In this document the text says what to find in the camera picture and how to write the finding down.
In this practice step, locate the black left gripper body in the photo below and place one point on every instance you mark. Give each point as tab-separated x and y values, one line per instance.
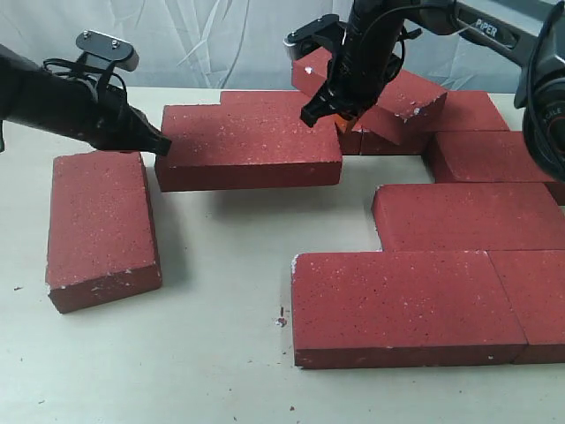
117	126

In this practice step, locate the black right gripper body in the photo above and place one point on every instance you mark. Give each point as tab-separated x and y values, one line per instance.
358	72

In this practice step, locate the red brick pushed sideways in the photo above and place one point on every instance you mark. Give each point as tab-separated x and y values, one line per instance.
102	244

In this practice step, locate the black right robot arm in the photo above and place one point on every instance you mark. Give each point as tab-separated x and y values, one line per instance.
528	34

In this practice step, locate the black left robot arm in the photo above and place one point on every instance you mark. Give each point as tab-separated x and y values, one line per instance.
76	100

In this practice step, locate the red brick stacked on top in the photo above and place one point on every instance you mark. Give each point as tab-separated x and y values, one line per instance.
406	98

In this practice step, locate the red brick back middle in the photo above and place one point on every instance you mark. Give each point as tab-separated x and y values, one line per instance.
388	132

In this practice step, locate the red brick back left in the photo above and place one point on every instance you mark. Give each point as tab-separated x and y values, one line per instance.
262	96

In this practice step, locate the red brick back right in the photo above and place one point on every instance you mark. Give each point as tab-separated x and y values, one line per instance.
467	111

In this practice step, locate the red brick third row right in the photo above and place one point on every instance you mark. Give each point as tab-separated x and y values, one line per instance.
468	216

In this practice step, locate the red brick second row right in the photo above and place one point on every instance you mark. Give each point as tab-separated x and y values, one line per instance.
482	157

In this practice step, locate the red brick front large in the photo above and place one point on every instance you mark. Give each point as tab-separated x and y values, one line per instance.
405	309

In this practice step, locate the red brick front right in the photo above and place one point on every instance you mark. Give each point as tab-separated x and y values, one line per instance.
534	283

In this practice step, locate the white wrinkled backdrop curtain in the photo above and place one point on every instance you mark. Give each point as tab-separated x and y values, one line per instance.
204	44

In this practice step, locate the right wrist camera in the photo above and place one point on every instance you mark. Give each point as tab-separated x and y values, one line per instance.
325	32

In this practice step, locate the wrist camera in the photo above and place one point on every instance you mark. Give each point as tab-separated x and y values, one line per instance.
325	32
102	51

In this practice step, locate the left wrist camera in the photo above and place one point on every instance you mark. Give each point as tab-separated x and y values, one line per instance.
102	51

